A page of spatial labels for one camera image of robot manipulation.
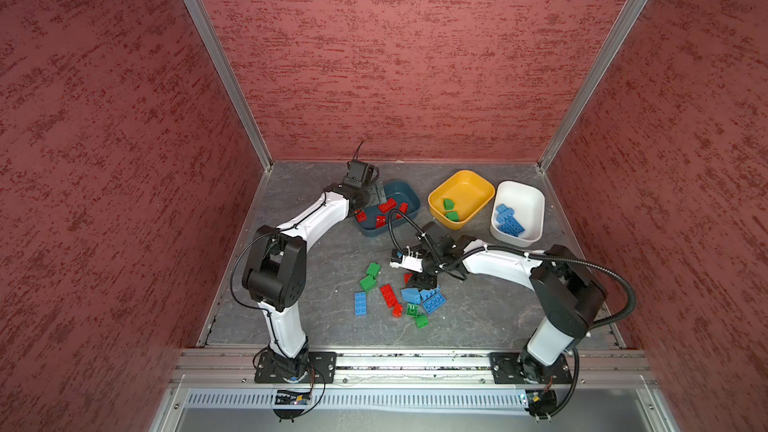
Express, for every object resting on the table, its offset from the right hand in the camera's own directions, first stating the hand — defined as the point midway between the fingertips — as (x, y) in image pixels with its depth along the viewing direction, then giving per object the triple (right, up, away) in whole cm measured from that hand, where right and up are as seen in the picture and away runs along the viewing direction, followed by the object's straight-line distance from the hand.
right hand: (410, 280), depth 87 cm
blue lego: (+4, -3, -3) cm, 6 cm away
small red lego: (-10, +16, +14) cm, 23 cm away
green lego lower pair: (-13, -1, 0) cm, 13 cm away
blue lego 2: (+7, -6, -2) cm, 9 cm away
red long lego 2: (-1, +21, +16) cm, 27 cm away
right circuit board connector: (+31, -25, -16) cm, 43 cm away
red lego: (-7, +22, -3) cm, 24 cm away
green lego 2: (+16, +18, +16) cm, 29 cm away
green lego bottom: (+3, -9, -6) cm, 12 cm away
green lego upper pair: (-11, +3, +2) cm, 12 cm away
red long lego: (-6, -5, -3) cm, 8 cm away
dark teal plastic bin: (-3, +25, +22) cm, 34 cm away
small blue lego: (+35, +21, +19) cm, 45 cm away
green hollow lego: (0, -7, -5) cm, 8 cm away
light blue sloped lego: (0, -3, -4) cm, 5 cm away
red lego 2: (-16, +18, +15) cm, 28 cm away
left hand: (-13, +24, +7) cm, 28 cm away
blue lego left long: (-15, -6, -4) cm, 16 cm away
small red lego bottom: (-4, -7, -5) cm, 9 cm away
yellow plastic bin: (+19, +23, +22) cm, 38 cm away
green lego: (+15, +22, +19) cm, 33 cm away
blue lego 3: (+34, +18, +16) cm, 42 cm away
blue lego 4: (+36, +15, +13) cm, 41 cm away
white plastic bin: (+45, +22, +20) cm, 53 cm away
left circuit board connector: (-31, -25, -15) cm, 42 cm away
